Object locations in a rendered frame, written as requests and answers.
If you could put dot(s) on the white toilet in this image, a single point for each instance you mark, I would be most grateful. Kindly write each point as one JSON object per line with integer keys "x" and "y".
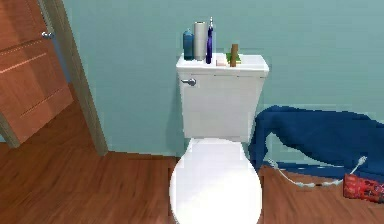
{"x": 216, "y": 113}

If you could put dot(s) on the pale pink soap bar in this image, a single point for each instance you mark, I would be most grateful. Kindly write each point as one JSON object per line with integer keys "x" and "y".
{"x": 221, "y": 62}

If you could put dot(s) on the green square sponge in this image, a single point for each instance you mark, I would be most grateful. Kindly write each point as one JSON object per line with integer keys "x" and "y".
{"x": 229, "y": 58}

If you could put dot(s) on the teal blue bottle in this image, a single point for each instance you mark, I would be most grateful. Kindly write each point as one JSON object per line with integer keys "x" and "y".
{"x": 188, "y": 45}

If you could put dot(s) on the brown cardboard tube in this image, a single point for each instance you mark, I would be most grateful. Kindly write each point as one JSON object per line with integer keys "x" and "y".
{"x": 234, "y": 55}

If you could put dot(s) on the purple spray bottle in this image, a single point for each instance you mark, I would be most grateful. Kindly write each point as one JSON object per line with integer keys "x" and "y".
{"x": 209, "y": 43}

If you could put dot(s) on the grey paper roll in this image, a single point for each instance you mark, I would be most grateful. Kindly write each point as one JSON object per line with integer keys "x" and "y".
{"x": 200, "y": 40}

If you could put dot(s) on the dark blue cloth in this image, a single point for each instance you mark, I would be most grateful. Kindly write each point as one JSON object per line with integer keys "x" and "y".
{"x": 320, "y": 136}

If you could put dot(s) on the silver round door knob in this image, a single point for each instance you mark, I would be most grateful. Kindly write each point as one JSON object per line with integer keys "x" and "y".
{"x": 47, "y": 34}

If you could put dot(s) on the brown wooden room door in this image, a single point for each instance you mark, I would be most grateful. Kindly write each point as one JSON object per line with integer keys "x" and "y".
{"x": 26, "y": 76}

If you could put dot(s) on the red patterned box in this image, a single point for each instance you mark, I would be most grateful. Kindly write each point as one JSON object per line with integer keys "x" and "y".
{"x": 363, "y": 188}

